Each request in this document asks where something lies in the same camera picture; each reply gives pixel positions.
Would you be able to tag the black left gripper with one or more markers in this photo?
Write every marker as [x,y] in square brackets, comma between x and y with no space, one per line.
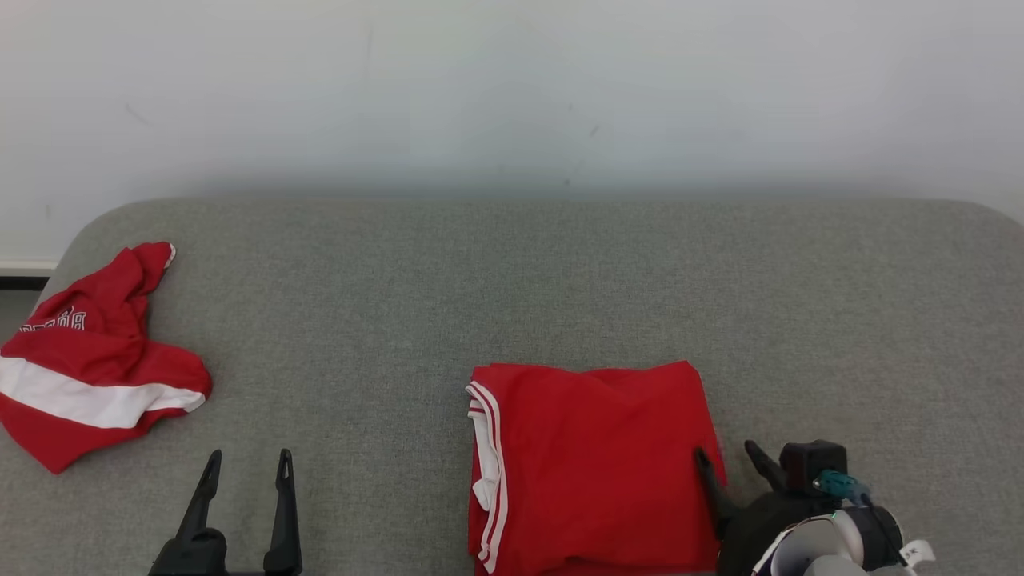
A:
[196,556]

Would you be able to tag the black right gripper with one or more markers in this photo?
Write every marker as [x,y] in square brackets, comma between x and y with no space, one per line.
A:
[752,532]

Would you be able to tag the red white jersey shirt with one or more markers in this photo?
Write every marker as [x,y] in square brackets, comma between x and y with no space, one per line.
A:
[592,464]

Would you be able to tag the red shirt with white band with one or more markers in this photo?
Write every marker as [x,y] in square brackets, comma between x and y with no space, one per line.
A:
[96,352]

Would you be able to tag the black baseboard strip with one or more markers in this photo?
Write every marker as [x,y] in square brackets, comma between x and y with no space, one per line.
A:
[24,282]

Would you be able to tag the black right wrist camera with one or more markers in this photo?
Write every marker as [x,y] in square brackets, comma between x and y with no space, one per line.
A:
[812,460]

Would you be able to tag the teal right camera connector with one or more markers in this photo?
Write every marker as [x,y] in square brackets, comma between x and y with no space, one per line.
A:
[840,485]

